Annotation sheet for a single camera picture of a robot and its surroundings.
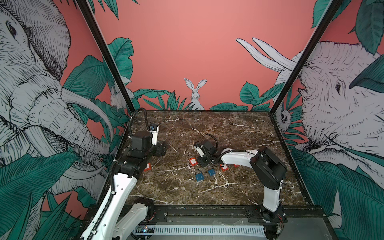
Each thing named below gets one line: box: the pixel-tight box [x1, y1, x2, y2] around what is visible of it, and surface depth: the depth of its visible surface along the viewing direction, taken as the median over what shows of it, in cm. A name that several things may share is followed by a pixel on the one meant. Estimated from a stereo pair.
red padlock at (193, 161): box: [189, 157, 198, 167], surface depth 93 cm
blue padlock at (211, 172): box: [208, 168, 216, 176], surface depth 90 cm
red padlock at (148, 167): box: [144, 162, 152, 172], surface depth 92 cm
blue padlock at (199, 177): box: [195, 173, 205, 182], surface depth 88 cm
